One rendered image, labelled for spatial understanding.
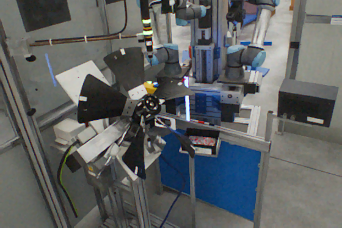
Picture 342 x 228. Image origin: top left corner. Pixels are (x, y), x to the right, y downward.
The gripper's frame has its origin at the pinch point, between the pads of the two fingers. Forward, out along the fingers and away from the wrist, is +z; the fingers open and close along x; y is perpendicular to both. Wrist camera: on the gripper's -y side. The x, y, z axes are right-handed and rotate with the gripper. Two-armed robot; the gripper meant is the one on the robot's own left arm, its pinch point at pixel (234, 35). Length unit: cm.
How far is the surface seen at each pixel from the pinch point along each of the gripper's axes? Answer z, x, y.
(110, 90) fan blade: 9, 32, -75
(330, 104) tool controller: 23, -56, -21
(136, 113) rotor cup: 25, 26, -66
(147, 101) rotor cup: 19, 21, -62
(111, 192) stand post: 92, 56, -68
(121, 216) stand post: 119, 56, -65
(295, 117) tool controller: 35, -42, -19
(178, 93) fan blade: 25.2, 18.9, -36.1
